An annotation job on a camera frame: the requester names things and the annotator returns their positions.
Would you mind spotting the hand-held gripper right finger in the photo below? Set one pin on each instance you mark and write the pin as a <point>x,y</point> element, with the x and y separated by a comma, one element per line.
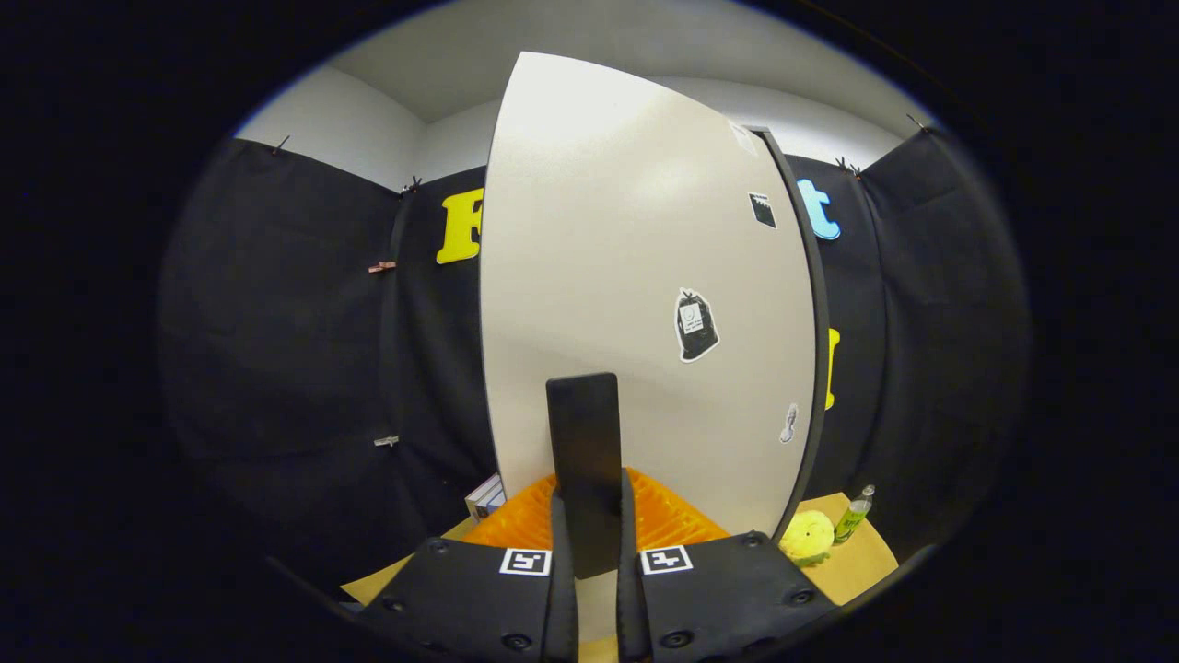
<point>630,608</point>

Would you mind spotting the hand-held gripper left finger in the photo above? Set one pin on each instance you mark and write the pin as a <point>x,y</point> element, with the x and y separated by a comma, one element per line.
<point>564,608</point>

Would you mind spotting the grey shoe cabinet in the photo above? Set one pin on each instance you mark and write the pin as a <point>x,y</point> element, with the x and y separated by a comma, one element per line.
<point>820,368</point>

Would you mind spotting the white spine book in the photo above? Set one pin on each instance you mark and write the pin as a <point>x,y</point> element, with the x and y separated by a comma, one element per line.
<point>479,497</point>

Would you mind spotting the yellow pineapple plush toy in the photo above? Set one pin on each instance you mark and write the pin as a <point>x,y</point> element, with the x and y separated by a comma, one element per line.
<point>806,536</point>

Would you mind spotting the green plastic bottle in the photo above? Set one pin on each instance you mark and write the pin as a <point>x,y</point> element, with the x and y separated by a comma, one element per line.
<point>854,517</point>

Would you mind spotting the black backdrop cloth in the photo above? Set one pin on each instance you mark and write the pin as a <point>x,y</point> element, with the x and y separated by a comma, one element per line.
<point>295,368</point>

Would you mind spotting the black binder clip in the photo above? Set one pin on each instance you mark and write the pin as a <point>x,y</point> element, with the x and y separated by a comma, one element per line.
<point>411,184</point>
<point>916,122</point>
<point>847,167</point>

